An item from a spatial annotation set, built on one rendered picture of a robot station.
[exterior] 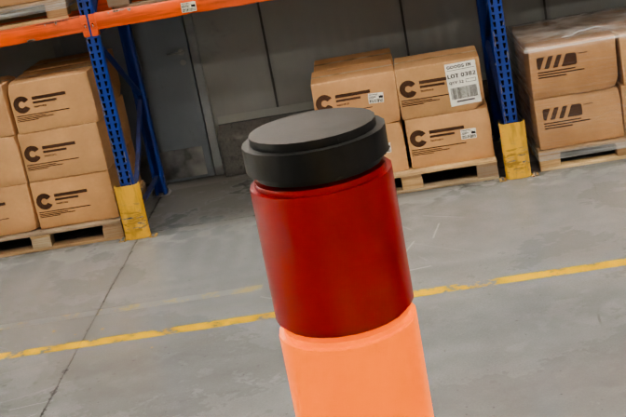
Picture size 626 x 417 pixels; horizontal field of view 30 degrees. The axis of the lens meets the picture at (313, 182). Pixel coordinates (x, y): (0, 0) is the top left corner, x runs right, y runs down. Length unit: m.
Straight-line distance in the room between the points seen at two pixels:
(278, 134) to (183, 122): 9.08
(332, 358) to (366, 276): 0.03
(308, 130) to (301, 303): 0.06
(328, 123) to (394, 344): 0.08
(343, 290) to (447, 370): 5.14
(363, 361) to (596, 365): 5.04
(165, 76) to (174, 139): 0.52
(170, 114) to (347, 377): 9.08
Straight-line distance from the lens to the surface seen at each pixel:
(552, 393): 5.23
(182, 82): 9.40
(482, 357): 5.61
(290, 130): 0.40
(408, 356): 0.41
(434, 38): 9.31
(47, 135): 8.40
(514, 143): 8.06
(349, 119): 0.40
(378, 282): 0.39
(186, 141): 9.51
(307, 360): 0.41
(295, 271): 0.39
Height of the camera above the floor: 2.43
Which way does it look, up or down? 16 degrees down
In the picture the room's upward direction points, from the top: 11 degrees counter-clockwise
